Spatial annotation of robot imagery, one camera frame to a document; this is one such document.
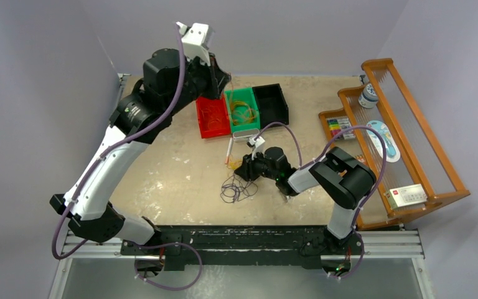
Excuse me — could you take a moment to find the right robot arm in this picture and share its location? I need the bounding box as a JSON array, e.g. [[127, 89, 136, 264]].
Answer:
[[234, 146, 378, 254]]

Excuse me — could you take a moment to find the white round jar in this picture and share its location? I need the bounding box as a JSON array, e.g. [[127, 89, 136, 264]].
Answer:
[[358, 83, 379, 109]]

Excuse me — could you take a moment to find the red plastic bin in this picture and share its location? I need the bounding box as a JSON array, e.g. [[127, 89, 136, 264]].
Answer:
[[195, 96, 231, 139]]

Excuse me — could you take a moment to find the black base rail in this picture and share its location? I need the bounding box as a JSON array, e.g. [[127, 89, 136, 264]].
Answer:
[[121, 225, 363, 275]]

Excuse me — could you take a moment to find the yellow cable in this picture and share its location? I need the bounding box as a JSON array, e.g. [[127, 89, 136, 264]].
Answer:
[[224, 74, 260, 172], [228, 98, 258, 126]]

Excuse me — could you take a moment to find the coiled yellow cable in bin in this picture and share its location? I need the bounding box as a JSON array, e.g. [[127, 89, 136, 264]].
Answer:
[[228, 98, 258, 126]]

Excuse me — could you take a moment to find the wooden shelf rack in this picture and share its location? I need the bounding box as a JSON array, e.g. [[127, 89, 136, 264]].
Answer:
[[318, 58, 470, 230]]

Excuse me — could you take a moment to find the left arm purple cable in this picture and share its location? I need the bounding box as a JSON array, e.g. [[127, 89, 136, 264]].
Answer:
[[52, 24, 204, 292]]

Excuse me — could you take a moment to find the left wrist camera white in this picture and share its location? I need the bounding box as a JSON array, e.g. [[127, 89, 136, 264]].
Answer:
[[176, 22, 215, 66]]

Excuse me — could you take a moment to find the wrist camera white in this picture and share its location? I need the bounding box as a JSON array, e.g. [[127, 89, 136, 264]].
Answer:
[[176, 22, 215, 66], [247, 136, 265, 160]]

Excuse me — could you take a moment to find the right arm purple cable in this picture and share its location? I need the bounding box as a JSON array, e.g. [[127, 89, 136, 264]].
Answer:
[[250, 121, 388, 282]]

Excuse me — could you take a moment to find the white marker orange cap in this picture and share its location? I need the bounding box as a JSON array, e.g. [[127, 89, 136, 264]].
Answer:
[[225, 138, 233, 165]]

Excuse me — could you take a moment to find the white grey stapler case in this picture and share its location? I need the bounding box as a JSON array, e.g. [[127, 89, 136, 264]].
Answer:
[[232, 128, 260, 143]]

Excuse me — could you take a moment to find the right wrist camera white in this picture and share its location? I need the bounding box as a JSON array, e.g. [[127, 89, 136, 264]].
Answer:
[[247, 136, 265, 160]]

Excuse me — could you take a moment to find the green plastic bin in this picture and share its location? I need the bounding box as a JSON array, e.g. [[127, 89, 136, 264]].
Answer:
[[224, 87, 260, 133]]

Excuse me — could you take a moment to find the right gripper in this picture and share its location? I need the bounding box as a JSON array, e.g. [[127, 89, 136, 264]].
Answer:
[[234, 148, 279, 182]]

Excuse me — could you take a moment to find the box of coloured markers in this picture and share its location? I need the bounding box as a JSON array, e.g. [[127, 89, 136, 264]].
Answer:
[[327, 117, 355, 140]]

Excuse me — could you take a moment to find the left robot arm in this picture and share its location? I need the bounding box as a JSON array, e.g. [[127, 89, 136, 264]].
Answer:
[[49, 49, 231, 255]]

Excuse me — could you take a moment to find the blue white blister pack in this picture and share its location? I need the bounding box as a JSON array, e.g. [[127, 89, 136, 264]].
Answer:
[[367, 120, 401, 163]]

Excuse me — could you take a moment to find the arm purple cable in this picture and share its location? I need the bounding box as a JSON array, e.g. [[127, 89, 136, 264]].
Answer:
[[52, 24, 204, 292], [250, 121, 388, 282]]

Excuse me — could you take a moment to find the black plastic bin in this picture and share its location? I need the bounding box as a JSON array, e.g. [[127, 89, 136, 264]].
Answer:
[[252, 83, 289, 129]]

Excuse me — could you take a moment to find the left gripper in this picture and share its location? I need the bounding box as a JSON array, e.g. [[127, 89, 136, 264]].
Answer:
[[165, 50, 231, 117]]

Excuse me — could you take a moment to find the white label box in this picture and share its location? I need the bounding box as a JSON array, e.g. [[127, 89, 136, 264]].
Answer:
[[385, 184, 428, 209]]

